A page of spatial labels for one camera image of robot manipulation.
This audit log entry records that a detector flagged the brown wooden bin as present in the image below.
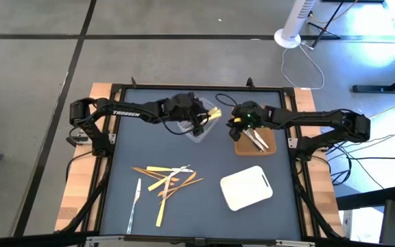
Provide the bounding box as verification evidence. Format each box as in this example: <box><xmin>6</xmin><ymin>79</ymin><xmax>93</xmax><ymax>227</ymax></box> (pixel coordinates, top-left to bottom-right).
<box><xmin>234</xmin><ymin>123</ymin><xmax>277</xmax><ymax>157</ymax></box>

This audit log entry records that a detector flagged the white fan cable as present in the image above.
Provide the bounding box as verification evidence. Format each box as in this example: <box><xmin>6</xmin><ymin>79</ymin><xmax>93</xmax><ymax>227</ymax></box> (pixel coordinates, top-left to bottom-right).
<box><xmin>280</xmin><ymin>43</ymin><xmax>325</xmax><ymax>91</ymax></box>

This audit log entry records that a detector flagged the black cable bundle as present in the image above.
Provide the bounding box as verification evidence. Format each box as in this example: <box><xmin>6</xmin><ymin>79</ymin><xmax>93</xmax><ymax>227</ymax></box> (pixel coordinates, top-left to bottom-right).
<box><xmin>320</xmin><ymin>143</ymin><xmax>395</xmax><ymax>189</ymax></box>

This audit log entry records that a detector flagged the white plastic bin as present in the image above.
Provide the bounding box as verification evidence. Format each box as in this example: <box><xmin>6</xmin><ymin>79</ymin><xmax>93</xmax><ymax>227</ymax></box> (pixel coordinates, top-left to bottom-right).
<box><xmin>219</xmin><ymin>165</ymin><xmax>274</xmax><ymax>212</ymax></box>

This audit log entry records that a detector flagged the silver metal table knife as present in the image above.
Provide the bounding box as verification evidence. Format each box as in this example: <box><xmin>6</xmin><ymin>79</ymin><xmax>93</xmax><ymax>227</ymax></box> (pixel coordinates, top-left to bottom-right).
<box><xmin>125</xmin><ymin>177</ymin><xmax>143</xmax><ymax>235</ymax></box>

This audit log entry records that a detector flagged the black beam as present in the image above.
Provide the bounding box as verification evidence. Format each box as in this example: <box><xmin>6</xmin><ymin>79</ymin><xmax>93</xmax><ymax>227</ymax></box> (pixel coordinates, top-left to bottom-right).
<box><xmin>336</xmin><ymin>185</ymin><xmax>395</xmax><ymax>210</ymax></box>

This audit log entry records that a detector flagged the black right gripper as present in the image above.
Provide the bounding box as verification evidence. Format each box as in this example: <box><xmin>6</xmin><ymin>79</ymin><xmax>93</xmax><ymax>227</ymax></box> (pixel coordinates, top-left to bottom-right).
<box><xmin>230</xmin><ymin>101</ymin><xmax>266</xmax><ymax>142</ymax></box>

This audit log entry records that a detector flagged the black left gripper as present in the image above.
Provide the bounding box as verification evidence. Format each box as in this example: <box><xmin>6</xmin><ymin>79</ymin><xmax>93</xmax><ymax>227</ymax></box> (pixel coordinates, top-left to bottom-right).
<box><xmin>165</xmin><ymin>91</ymin><xmax>206</xmax><ymax>137</ymax></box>

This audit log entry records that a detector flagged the black desk leg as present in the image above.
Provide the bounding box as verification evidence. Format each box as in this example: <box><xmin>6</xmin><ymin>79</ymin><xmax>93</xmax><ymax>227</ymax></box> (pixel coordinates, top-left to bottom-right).
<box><xmin>352</xmin><ymin>51</ymin><xmax>395</xmax><ymax>94</ymax></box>

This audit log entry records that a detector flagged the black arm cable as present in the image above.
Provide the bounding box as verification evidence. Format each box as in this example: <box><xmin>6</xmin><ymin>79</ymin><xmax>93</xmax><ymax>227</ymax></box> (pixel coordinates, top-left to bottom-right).
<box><xmin>214</xmin><ymin>92</ymin><xmax>241</xmax><ymax>110</ymax></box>
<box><xmin>147</xmin><ymin>109</ymin><xmax>202</xmax><ymax>137</ymax></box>

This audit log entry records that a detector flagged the white tower fan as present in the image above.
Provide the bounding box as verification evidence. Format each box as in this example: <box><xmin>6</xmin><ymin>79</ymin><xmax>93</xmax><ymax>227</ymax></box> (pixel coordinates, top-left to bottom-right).
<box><xmin>274</xmin><ymin>0</ymin><xmax>317</xmax><ymax>49</ymax></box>

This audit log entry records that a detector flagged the grey-blue table mat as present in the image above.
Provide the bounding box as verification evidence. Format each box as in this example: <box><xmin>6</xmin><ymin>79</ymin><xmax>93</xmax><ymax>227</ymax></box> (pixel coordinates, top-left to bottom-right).
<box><xmin>100</xmin><ymin>88</ymin><xmax>303</xmax><ymax>241</ymax></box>

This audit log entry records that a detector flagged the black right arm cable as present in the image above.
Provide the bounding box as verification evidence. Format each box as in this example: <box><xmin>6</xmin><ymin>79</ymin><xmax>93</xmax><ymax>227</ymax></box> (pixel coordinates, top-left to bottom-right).
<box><xmin>214</xmin><ymin>92</ymin><xmax>241</xmax><ymax>110</ymax></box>

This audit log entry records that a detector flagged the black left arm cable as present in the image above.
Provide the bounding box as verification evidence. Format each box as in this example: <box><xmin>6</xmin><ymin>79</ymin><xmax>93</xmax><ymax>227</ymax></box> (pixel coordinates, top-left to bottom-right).
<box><xmin>147</xmin><ymin>109</ymin><xmax>202</xmax><ymax>137</ymax></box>

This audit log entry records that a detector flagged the black tripod stand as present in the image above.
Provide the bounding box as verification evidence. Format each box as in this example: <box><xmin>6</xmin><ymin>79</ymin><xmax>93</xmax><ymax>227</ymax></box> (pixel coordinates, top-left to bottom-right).
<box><xmin>307</xmin><ymin>0</ymin><xmax>342</xmax><ymax>49</ymax></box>

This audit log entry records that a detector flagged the clear plastic bin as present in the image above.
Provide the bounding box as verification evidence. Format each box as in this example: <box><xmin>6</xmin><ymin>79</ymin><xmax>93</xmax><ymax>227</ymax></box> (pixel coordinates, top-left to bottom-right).
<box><xmin>176</xmin><ymin>97</ymin><xmax>223</xmax><ymax>144</ymax></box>

